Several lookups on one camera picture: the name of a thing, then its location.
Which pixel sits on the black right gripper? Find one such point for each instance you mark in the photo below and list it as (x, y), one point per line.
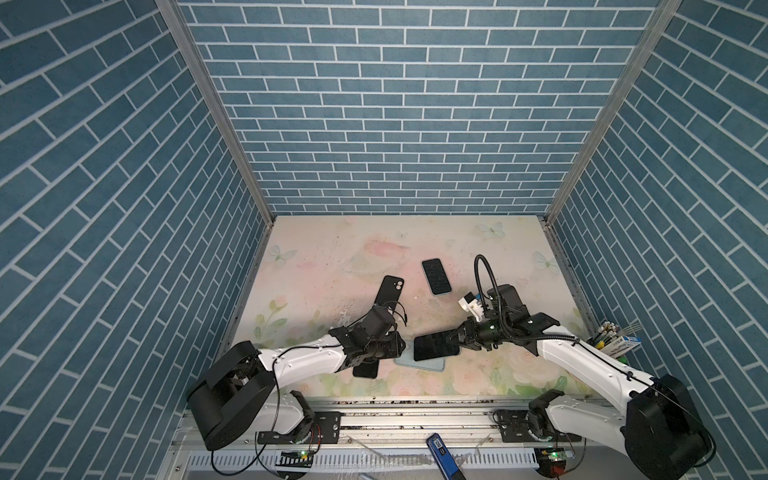
(469, 338)

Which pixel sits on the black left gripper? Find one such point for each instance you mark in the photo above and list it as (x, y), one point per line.
(396, 345)

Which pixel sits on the white phone black screen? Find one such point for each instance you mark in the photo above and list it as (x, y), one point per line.
(436, 345)

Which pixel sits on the blue phone black screen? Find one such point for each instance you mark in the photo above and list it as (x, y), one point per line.
(436, 277)

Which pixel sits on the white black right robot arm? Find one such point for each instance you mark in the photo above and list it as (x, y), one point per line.
(652, 420)

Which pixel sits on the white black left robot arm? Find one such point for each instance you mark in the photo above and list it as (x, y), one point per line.
(247, 385)

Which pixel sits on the purple phone black screen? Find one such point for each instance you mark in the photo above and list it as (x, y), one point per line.
(367, 369)

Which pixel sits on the black phone case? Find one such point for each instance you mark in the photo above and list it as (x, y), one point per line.
(389, 291)

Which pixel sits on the pink cup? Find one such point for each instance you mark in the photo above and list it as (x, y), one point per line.
(615, 340)

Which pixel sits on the blue handheld device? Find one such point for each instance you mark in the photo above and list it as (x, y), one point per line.
(443, 458)

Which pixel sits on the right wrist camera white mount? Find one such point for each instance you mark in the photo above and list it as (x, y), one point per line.
(472, 304)

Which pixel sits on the aluminium corner post right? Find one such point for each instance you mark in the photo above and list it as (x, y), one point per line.
(657, 24)

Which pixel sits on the aluminium corner post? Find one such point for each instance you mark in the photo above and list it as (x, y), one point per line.
(173, 17)
(657, 24)

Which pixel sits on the aluminium corner post left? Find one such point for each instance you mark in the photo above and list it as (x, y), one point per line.
(173, 17)

